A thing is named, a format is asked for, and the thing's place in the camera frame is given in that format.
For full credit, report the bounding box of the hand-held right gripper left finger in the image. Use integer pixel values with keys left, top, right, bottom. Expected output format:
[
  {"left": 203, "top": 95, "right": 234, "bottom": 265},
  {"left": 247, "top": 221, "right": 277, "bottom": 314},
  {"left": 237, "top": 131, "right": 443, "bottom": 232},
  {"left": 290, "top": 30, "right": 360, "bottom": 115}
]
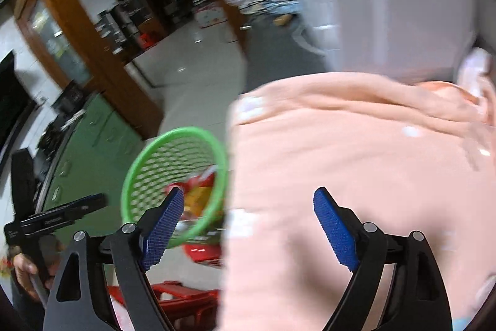
[{"left": 42, "top": 187, "right": 186, "bottom": 331}]

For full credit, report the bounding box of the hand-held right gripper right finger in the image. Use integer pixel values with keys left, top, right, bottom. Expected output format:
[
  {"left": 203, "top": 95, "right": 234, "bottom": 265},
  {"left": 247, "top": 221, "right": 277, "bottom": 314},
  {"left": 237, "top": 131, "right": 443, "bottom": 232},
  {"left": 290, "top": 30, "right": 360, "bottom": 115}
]
[{"left": 313, "top": 187, "right": 454, "bottom": 331}]

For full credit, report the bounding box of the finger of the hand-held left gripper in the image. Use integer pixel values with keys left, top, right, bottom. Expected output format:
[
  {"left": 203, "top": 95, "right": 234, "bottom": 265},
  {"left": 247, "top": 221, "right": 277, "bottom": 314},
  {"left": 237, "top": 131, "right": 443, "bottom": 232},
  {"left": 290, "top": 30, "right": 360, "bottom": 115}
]
[{"left": 64, "top": 193, "right": 108, "bottom": 222}]

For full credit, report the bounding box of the green plastic basket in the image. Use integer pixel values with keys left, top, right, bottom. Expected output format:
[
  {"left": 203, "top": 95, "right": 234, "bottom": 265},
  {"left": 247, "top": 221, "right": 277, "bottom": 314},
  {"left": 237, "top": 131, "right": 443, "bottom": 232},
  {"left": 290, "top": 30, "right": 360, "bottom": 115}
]
[{"left": 121, "top": 127, "right": 227, "bottom": 248}]

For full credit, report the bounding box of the person's left forearm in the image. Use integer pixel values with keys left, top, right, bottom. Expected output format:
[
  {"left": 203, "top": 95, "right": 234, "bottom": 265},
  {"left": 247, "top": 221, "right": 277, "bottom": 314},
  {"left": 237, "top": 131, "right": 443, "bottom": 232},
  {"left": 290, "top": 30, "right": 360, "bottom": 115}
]
[{"left": 0, "top": 277, "right": 45, "bottom": 331}]

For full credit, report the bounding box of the person's left hand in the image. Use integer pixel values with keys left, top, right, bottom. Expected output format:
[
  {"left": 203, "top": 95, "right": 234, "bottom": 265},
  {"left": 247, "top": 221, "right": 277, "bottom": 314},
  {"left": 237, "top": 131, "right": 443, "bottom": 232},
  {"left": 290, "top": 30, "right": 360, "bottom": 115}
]
[{"left": 10, "top": 234, "right": 66, "bottom": 293}]

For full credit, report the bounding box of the red plastic stool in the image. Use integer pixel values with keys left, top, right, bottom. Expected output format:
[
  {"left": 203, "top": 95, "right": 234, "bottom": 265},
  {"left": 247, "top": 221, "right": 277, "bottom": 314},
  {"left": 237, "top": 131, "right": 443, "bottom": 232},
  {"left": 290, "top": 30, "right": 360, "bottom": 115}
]
[{"left": 108, "top": 242, "right": 223, "bottom": 331}]

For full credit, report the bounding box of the peach blanket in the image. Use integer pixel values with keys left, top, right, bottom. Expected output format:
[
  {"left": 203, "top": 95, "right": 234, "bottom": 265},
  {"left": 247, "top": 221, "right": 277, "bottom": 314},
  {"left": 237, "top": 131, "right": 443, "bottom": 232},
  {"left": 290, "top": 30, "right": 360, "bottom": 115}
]
[{"left": 219, "top": 71, "right": 496, "bottom": 331}]

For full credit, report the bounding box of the black television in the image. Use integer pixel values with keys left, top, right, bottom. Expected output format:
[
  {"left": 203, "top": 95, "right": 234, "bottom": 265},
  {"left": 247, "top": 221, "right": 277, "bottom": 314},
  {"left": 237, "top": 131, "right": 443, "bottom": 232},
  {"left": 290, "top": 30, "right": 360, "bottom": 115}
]
[{"left": 0, "top": 50, "right": 37, "bottom": 161}]

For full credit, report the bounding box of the dark display shelf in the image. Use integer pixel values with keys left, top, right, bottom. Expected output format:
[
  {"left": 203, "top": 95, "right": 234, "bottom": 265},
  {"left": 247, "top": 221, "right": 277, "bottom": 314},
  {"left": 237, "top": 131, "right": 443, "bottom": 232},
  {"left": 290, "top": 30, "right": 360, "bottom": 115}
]
[{"left": 95, "top": 0, "right": 163, "bottom": 53}]

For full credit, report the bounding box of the pink cloth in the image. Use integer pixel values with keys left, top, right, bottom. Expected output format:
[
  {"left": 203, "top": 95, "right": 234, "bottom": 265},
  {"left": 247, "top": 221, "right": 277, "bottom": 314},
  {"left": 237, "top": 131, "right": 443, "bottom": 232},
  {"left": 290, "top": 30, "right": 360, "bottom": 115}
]
[{"left": 455, "top": 47, "right": 495, "bottom": 99}]

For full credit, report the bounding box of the pink patterned box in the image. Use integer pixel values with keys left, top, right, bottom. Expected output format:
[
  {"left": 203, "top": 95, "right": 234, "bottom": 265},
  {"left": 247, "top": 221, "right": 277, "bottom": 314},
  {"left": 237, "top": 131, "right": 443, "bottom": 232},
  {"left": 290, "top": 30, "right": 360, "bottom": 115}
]
[{"left": 194, "top": 3, "right": 227, "bottom": 28}]

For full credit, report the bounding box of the white appliance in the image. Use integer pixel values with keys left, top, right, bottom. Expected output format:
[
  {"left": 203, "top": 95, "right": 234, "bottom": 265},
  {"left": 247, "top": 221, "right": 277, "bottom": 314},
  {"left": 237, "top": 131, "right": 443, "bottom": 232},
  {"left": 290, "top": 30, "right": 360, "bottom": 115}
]
[{"left": 279, "top": 0, "right": 481, "bottom": 83}]

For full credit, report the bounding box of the wooden glass-panel door frame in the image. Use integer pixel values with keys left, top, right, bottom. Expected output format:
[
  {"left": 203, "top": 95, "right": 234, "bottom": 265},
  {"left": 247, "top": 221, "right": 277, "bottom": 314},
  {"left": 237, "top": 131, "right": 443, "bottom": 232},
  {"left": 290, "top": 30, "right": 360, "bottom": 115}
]
[{"left": 15, "top": 0, "right": 163, "bottom": 140}]

